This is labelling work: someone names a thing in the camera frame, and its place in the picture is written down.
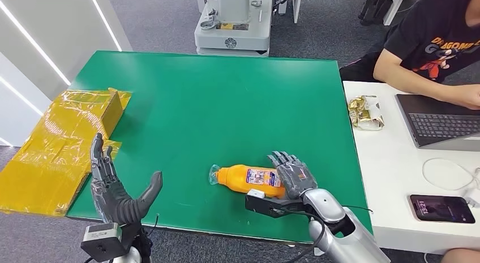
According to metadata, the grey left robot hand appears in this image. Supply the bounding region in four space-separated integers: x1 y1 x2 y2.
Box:
89 132 164 225

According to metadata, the grey laptop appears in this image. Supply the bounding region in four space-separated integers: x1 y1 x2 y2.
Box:
394 93 480 153

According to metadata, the person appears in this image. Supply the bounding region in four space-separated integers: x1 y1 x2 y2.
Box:
339 0 480 111

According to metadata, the person's knee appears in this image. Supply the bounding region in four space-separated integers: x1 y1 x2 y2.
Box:
439 247 480 263

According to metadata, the white charger adapter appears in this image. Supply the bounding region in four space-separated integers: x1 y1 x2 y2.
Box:
463 186 480 208

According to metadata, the green table mat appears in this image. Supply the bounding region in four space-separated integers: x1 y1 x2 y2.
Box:
65 50 374 244

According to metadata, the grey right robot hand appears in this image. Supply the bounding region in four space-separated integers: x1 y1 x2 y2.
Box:
267 150 319 201

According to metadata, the white cable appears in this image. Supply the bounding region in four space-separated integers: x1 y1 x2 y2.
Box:
421 157 480 192

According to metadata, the black smartphone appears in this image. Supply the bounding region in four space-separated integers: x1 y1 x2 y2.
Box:
409 193 476 225

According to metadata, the white furniture leg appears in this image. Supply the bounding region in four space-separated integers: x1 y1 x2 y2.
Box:
292 0 303 24

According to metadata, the black chair base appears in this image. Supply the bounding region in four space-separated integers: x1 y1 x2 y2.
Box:
358 0 394 27

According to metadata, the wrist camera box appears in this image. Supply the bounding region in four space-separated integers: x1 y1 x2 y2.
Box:
245 189 305 219
80 222 130 263

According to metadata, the person's right hand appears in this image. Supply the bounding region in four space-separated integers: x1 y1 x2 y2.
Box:
446 83 480 111

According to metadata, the orange bottle with clear cap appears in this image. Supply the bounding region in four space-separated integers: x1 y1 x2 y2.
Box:
208 163 288 199

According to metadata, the gold snack wrapper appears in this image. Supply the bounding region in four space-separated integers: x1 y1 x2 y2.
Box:
347 95 385 132

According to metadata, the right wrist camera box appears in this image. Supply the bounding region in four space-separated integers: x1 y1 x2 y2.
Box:
245 189 305 219

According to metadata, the yellow taped cardboard box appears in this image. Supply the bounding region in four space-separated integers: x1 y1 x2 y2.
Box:
49 88 132 140

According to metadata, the white desk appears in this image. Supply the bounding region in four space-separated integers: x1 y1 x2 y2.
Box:
342 80 480 255

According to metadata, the yellow taped flat cardboard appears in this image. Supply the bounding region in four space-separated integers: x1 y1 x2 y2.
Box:
0 89 123 218

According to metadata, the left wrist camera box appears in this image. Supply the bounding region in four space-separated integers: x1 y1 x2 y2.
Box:
80 222 130 263

